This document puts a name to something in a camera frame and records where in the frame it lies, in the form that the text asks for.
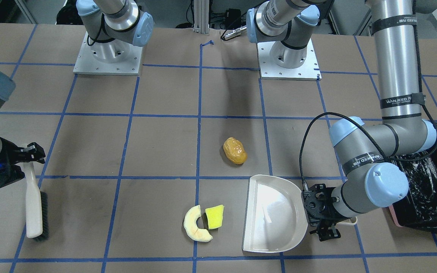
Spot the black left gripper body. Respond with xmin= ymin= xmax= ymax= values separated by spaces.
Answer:
xmin=302 ymin=184 xmax=342 ymax=242

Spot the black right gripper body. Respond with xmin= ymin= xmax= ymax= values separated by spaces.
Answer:
xmin=0 ymin=142 xmax=46 ymax=188

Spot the beige plastic dustpan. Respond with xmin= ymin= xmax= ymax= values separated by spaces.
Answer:
xmin=242 ymin=174 xmax=358 ymax=254

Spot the beige hand brush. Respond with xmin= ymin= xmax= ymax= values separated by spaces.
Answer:
xmin=23 ymin=162 xmax=50 ymax=242

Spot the yellow ball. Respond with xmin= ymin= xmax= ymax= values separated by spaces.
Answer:
xmin=223 ymin=137 xmax=248 ymax=165

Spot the yellow sponge piece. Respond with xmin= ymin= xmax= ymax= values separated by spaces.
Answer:
xmin=205 ymin=204 xmax=225 ymax=230

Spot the cream crescent bread piece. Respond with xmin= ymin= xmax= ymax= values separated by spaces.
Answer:
xmin=183 ymin=204 xmax=213 ymax=242

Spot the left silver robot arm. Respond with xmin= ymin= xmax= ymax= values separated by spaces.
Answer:
xmin=302 ymin=0 xmax=437 ymax=242

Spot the black bag lined bin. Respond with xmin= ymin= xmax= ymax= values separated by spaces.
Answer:
xmin=390 ymin=148 xmax=437 ymax=234

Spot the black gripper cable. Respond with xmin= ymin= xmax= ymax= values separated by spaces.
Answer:
xmin=299 ymin=112 xmax=437 ymax=190

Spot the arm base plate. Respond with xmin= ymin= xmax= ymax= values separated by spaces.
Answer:
xmin=73 ymin=33 xmax=143 ymax=76
xmin=257 ymin=39 xmax=322 ymax=81

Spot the aluminium frame post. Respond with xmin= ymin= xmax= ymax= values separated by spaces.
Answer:
xmin=193 ymin=0 xmax=210 ymax=36

